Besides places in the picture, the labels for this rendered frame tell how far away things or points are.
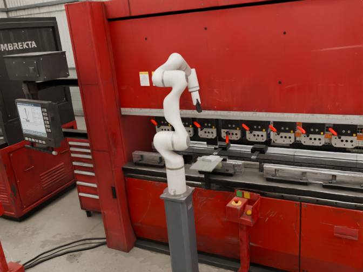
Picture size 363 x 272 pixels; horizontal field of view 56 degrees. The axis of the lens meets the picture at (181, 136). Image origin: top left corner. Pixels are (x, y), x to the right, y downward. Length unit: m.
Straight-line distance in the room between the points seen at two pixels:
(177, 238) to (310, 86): 1.36
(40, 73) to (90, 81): 0.44
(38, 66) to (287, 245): 2.30
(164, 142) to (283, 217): 1.13
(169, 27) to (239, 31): 0.55
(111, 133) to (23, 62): 0.88
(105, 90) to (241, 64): 1.15
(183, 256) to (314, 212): 0.98
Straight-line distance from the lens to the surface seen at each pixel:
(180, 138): 2.09
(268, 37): 2.48
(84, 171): 3.91
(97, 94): 2.97
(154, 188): 3.09
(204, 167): 2.65
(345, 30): 2.42
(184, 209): 2.28
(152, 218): 3.27
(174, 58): 2.20
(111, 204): 3.34
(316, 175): 2.68
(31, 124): 3.00
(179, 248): 2.45
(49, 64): 2.77
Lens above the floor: 2.05
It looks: 18 degrees down
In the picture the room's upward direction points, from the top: 5 degrees counter-clockwise
